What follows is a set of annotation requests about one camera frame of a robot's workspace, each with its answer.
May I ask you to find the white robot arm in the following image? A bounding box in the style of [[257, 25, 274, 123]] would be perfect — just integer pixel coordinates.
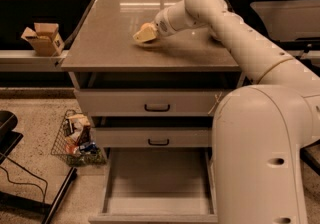
[[134, 0, 320, 224]]

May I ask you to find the grey drawer cabinet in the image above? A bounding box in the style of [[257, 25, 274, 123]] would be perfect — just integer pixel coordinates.
[[61, 0, 244, 166]]

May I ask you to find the top grey drawer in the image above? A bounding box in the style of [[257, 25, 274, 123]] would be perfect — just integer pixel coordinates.
[[74, 89, 229, 117]]

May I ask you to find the middle grey drawer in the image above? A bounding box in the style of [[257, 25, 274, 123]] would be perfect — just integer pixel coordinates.
[[91, 127, 211, 148]]

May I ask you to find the bottom grey open drawer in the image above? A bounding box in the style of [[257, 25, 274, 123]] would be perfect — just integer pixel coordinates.
[[89, 148, 218, 224]]

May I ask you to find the open cardboard box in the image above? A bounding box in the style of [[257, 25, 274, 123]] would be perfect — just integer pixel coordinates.
[[21, 23, 65, 57]]

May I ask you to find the black stand base left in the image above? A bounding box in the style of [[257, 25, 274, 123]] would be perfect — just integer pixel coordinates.
[[0, 110, 78, 224]]

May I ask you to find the black office chair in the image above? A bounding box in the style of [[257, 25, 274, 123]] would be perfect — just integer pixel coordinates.
[[300, 147, 320, 176]]

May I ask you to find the wire basket with items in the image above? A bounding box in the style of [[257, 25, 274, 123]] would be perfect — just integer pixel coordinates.
[[51, 110, 105, 167]]

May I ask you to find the black cable on floor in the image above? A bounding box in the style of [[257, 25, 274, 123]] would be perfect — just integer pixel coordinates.
[[0, 151, 49, 209]]

